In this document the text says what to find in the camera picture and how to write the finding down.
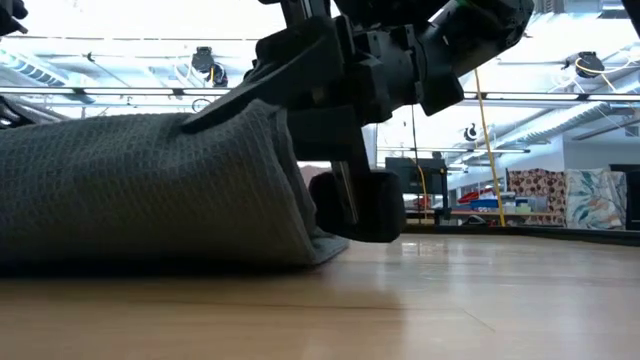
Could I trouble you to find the floral print fabric panel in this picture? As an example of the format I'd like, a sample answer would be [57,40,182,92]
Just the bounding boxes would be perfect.
[507,168,568,227]

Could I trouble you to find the black monitor on stand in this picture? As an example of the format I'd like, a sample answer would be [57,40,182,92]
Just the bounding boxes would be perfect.
[384,157,449,224]

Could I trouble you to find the pink cloth sheet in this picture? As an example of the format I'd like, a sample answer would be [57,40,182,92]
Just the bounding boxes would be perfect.
[298,163,332,190]

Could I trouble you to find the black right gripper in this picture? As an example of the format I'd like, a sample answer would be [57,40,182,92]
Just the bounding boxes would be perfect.
[179,0,466,136]

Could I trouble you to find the long black hanging cable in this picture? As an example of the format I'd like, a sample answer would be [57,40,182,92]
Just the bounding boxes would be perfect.
[408,104,422,224]

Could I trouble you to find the short yellow cable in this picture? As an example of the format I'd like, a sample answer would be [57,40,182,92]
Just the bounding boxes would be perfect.
[416,163,430,214]

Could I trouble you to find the leaf print fabric panel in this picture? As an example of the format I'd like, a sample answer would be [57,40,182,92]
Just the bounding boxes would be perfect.
[566,168,628,231]

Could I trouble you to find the black metal table frame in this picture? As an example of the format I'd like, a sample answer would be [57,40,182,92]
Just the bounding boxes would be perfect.
[399,223,640,248]

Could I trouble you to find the long yellow hanging cable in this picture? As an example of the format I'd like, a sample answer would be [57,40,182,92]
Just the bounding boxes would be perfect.
[472,68,507,228]

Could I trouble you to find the black cabinet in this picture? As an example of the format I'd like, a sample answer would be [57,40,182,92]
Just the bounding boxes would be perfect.
[608,163,640,232]

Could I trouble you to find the white round pillar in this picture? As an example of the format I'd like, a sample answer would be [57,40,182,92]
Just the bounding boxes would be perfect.
[361,123,379,171]

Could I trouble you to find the grey waffle-weave towel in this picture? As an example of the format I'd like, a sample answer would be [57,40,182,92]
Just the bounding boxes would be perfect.
[0,98,350,270]

